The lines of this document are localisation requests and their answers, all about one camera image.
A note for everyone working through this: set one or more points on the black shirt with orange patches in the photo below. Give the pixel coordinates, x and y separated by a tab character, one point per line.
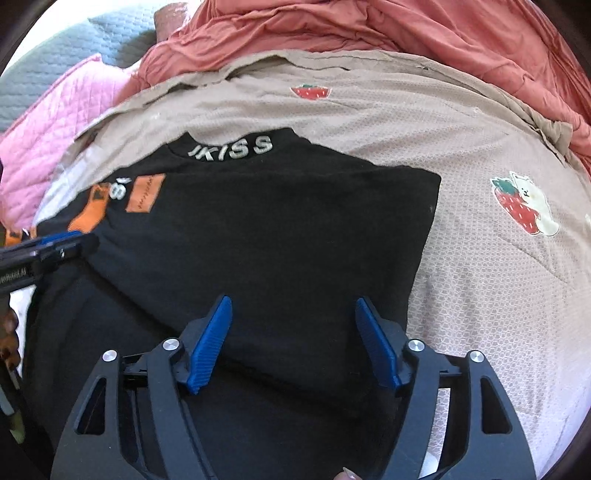
277	230

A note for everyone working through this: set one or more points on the pink quilted blanket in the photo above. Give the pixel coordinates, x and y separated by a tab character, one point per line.
55	120

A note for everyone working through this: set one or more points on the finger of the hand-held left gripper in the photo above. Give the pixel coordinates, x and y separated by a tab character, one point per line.
62	240

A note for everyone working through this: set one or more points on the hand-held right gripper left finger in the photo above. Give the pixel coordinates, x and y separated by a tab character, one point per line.
210	350

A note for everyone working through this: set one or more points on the beige strawberry print blanket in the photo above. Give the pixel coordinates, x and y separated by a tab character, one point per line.
461	277

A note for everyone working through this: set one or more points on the coral red duvet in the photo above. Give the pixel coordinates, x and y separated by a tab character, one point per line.
323	27

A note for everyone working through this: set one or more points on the grey quilted blanket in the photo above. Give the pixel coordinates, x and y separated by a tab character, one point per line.
92	41

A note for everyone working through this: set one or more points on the person's left hand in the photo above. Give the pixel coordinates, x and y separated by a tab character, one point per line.
7	332

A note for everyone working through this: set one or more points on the person's right hand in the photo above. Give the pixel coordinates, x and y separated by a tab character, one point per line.
345	474

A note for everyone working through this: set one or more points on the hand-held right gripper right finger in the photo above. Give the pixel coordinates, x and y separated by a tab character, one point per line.
376	346

